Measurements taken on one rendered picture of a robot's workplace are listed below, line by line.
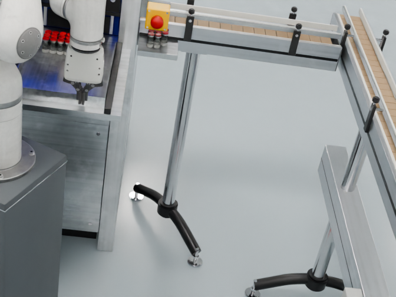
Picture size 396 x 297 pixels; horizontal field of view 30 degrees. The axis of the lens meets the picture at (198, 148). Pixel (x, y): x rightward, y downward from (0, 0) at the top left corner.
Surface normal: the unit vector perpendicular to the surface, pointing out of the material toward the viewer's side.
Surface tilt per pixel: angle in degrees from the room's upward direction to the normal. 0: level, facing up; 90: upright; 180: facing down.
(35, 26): 70
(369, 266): 0
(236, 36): 90
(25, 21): 62
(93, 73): 92
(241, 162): 0
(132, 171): 0
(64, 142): 90
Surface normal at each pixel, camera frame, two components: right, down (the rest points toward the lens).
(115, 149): 0.00, 0.57
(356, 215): 0.15, -0.81
